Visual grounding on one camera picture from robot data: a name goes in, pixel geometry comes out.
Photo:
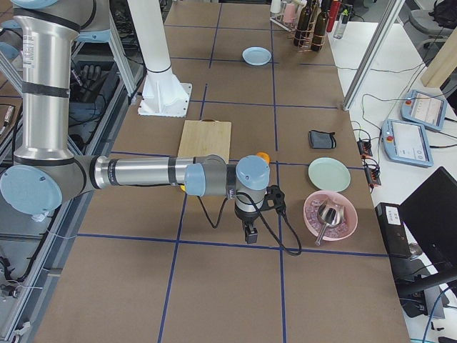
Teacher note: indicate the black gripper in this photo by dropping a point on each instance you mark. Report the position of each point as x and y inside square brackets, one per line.
[247, 216]

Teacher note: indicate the light blue plate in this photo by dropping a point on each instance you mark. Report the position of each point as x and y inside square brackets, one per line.
[256, 56]

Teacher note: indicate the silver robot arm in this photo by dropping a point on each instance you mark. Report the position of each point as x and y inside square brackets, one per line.
[45, 173]

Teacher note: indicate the light green plate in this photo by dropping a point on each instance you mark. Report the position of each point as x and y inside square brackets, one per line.
[329, 174]

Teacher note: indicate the pink bowl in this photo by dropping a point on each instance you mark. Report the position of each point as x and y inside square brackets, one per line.
[341, 231]

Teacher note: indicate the orange fruit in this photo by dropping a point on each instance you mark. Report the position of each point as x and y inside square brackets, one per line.
[264, 156]

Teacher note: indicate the metal scoop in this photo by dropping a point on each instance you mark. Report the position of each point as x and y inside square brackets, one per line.
[330, 214]

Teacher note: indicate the wooden cutting board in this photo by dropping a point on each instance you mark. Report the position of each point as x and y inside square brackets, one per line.
[203, 138]

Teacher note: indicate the grey folded cloth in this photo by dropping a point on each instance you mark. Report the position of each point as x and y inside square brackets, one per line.
[321, 139]

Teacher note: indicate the black small computer box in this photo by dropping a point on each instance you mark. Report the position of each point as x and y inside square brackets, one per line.
[392, 230]

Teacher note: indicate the black computer monitor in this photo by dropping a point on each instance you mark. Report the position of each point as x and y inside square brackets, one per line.
[430, 215]

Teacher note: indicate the teach pendant near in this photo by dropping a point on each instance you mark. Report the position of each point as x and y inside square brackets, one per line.
[406, 143]

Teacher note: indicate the teach pendant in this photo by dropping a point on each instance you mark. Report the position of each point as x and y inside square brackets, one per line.
[406, 143]
[424, 109]

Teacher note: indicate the dark wine bottle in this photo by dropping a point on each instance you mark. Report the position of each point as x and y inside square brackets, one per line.
[320, 27]
[302, 25]

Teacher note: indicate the teach pendant far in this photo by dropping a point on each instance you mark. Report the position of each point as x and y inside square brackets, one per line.
[424, 109]

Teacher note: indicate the grey water bottle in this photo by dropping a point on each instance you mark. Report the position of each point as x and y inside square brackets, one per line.
[342, 23]

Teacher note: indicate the red bottle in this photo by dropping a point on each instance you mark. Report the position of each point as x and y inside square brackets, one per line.
[333, 14]

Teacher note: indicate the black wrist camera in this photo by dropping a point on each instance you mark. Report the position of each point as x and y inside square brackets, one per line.
[274, 199]

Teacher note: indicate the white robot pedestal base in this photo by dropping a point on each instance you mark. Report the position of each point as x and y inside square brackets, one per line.
[163, 94]

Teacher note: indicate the copper wire bottle rack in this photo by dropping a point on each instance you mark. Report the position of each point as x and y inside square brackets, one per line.
[308, 36]

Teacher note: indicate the aluminium frame post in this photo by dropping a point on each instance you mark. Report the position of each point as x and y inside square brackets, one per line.
[379, 36]

